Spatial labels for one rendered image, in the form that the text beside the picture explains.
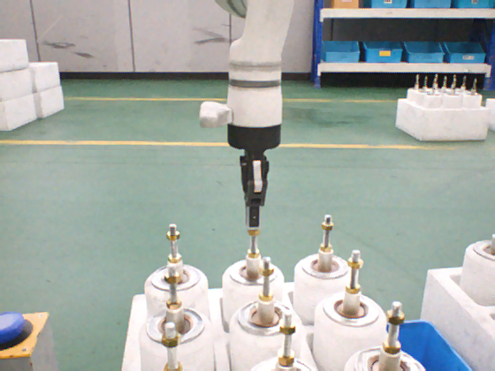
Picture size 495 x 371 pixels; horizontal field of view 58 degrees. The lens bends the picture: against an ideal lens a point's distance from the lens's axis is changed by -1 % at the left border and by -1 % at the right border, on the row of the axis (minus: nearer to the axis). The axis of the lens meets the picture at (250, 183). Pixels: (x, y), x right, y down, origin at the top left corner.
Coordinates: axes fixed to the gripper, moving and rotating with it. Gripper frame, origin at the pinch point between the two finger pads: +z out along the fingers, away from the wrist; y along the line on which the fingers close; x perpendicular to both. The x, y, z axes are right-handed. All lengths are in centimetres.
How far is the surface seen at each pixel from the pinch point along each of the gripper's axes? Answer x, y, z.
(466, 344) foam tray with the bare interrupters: -35.1, -4.4, 22.4
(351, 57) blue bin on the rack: -144, 412, 4
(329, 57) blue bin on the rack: -121, 415, 4
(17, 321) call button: 26.4, -20.9, 2.1
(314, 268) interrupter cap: -9.8, 0.0, 9.6
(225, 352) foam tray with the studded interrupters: 4.6, -9.3, 17.0
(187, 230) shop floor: 14, 71, 35
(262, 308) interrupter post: 0.0, -12.5, 7.7
